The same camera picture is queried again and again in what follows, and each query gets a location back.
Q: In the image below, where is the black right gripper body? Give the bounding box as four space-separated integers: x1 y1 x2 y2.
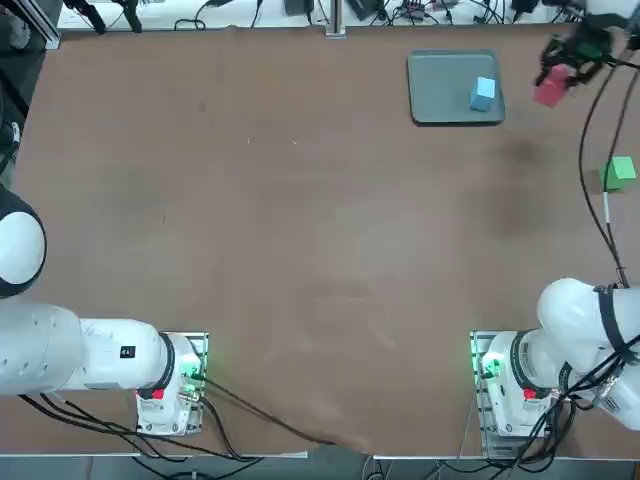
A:
564 12 630 66

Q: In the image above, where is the red square foam block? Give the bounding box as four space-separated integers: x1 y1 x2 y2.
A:
533 64 574 108

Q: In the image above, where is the blue square foam block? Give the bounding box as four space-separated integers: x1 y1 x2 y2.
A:
468 76 498 112

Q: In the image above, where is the green square foam block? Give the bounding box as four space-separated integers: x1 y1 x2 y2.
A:
599 155 638 193

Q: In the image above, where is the gray metal tray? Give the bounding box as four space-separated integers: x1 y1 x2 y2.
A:
406 48 508 126

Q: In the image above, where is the grey aluminium rail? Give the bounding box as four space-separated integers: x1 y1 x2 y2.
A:
9 0 61 51

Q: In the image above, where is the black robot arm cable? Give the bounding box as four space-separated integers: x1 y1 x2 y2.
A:
578 59 629 289

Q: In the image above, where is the black arm cable white tag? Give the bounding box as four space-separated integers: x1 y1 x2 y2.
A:
602 69 640 290

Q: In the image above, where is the aluminium frame post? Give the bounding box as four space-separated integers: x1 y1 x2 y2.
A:
324 0 347 39

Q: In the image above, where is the black base cable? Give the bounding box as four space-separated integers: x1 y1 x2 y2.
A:
202 377 341 447
17 392 266 464

